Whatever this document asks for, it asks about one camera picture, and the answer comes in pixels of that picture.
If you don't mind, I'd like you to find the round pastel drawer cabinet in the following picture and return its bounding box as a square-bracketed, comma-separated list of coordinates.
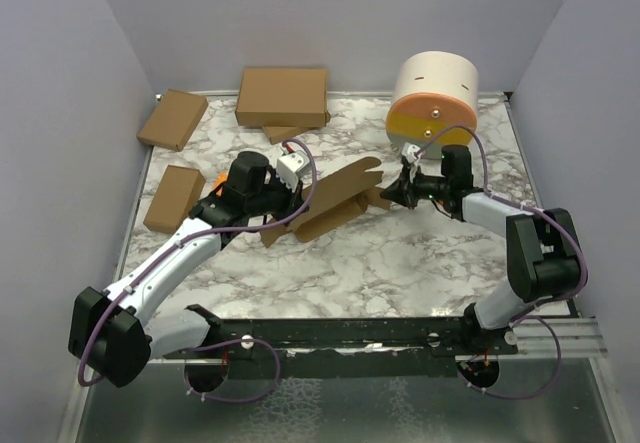
[385, 51, 479, 159]

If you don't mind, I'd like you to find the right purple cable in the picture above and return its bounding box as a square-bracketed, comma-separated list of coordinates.
[412, 123, 589, 399]

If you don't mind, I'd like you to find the folded cardboard box back left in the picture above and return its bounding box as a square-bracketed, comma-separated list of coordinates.
[137, 89, 208, 152]

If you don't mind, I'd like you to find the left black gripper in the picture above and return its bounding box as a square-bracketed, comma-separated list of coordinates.
[247, 168, 309, 226]

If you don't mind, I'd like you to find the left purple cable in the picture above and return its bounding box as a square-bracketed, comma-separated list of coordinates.
[77, 140, 317, 404]

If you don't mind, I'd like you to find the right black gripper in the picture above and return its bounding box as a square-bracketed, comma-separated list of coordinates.
[380, 164, 450, 211]

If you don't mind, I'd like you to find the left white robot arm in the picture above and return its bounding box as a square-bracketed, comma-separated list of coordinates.
[68, 139, 318, 388]

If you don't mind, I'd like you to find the brown cardboard box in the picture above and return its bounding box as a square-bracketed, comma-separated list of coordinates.
[260, 156, 391, 248]

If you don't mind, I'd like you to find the aluminium rail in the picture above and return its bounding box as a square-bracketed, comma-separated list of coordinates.
[513, 317, 608, 359]

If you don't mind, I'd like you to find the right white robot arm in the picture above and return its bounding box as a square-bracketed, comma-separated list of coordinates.
[381, 143, 587, 354]

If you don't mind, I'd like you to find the folded cardboard box front left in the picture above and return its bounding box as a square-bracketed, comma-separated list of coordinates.
[143, 165, 205, 234]

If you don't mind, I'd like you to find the small cardboard box under stack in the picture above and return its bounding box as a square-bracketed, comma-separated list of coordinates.
[262, 126, 308, 145]

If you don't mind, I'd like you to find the large folded cardboard box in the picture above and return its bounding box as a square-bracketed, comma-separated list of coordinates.
[235, 67, 330, 128]

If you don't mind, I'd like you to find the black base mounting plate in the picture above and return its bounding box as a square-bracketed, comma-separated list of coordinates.
[168, 316, 517, 380]

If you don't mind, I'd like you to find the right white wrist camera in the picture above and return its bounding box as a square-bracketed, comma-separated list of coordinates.
[400, 142, 421, 166]

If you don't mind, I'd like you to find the purple cable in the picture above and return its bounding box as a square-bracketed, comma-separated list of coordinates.
[412, 123, 589, 399]
[77, 140, 317, 404]

